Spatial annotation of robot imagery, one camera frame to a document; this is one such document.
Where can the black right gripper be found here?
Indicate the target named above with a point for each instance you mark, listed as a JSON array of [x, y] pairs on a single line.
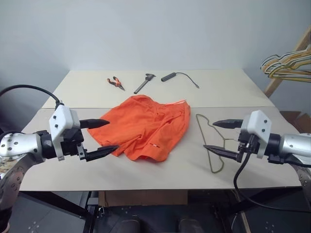
[[244, 145]]

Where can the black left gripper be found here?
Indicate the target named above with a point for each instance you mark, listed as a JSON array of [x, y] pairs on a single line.
[[71, 143]]

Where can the orange shorts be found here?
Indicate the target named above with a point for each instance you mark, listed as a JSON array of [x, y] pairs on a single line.
[[136, 121]]

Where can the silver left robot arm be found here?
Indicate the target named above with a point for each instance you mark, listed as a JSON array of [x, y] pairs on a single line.
[[19, 145]]

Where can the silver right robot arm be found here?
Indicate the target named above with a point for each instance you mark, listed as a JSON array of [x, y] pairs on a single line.
[[294, 145]]

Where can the open cardboard box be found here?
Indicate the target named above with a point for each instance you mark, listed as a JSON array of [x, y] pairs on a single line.
[[291, 119]]

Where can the black caliper tool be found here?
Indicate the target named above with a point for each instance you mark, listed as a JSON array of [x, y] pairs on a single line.
[[143, 85]]

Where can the wooden clothes rack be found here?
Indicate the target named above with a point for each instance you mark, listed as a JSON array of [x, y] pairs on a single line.
[[274, 85]]

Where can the brown cardboard box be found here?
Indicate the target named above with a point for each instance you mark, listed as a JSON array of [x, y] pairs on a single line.
[[145, 197]]

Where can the dark rounded shape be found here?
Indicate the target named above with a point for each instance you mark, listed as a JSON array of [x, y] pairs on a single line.
[[130, 225], [189, 225]]

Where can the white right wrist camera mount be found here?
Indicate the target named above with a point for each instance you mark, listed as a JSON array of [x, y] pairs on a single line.
[[260, 121]]

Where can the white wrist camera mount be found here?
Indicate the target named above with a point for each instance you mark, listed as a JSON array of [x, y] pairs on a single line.
[[260, 121], [62, 116]]

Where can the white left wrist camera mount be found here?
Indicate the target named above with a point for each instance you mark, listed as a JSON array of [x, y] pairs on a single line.
[[62, 116]]

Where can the black metal table frame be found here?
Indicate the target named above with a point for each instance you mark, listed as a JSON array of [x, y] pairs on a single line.
[[60, 206]]

